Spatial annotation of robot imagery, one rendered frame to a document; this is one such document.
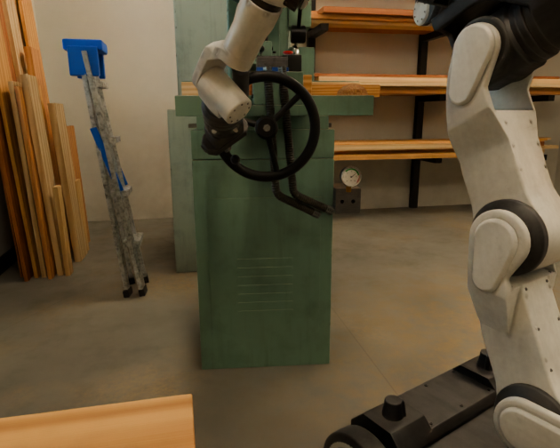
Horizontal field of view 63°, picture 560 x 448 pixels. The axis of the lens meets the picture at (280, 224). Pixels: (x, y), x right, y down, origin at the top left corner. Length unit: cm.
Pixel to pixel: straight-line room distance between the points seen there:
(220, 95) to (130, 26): 308
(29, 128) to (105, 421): 222
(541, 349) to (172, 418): 69
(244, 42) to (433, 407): 88
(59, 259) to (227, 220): 146
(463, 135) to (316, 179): 61
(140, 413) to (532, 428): 69
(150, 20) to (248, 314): 287
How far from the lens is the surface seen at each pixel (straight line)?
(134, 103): 393
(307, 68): 176
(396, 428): 107
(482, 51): 93
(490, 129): 94
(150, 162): 394
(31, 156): 263
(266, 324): 158
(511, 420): 101
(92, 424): 56
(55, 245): 273
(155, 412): 56
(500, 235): 90
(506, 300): 94
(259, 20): 85
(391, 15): 380
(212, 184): 144
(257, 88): 133
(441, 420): 115
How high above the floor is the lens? 84
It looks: 13 degrees down
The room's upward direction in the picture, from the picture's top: straight up
